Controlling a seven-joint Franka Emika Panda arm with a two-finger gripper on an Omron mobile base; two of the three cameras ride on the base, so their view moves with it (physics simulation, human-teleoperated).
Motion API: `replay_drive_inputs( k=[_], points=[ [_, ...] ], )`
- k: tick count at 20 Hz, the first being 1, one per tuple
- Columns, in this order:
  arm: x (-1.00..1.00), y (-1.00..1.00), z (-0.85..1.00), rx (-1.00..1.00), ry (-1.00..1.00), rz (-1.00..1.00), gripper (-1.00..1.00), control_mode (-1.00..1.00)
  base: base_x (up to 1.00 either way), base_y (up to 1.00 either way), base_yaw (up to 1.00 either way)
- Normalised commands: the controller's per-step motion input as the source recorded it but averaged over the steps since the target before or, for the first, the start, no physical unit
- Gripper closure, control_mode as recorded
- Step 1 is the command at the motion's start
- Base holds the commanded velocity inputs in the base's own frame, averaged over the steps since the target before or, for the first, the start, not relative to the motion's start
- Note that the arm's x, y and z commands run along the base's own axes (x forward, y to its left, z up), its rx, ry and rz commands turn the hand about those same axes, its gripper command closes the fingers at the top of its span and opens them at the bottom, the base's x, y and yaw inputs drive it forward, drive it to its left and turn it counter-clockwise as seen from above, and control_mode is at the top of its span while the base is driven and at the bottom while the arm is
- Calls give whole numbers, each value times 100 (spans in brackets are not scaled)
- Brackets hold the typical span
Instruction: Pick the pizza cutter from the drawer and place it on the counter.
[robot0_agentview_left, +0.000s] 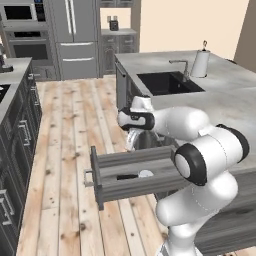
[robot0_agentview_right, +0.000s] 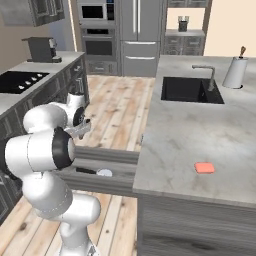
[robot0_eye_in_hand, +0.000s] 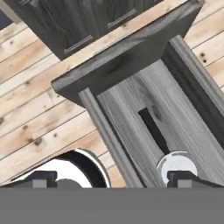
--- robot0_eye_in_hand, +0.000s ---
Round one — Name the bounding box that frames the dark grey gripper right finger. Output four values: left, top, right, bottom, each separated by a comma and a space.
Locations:
166, 170, 224, 189

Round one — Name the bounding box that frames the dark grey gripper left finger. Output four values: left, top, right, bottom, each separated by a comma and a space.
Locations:
1, 170, 59, 189

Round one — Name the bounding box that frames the grey wooden drawer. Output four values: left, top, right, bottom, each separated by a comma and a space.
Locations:
51, 0, 224, 189

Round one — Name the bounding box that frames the white and black round object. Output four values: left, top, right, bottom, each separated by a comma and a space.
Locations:
10, 147, 112, 189

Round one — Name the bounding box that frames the dark wooden cupboard door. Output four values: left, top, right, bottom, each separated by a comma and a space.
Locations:
87, 0, 165, 39
3, 0, 102, 61

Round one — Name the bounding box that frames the grey cupboard door handle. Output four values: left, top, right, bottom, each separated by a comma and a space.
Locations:
107, 8, 138, 30
63, 34, 95, 55

